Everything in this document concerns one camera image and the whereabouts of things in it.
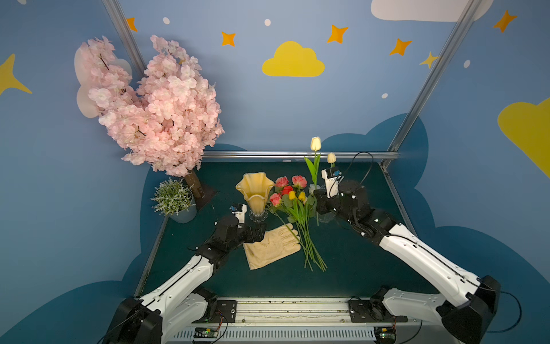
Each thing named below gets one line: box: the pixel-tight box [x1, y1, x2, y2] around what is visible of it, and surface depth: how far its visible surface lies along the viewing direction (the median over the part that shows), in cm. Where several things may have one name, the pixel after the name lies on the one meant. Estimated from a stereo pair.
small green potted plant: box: [150, 177, 197, 224], surface depth 88 cm
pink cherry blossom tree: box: [74, 35, 225, 178], surface depth 62 cm
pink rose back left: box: [274, 176, 289, 188], surface depth 110 cm
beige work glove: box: [242, 223, 302, 271], surface depth 92 cm
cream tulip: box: [327, 151, 337, 168], surface depth 89 cm
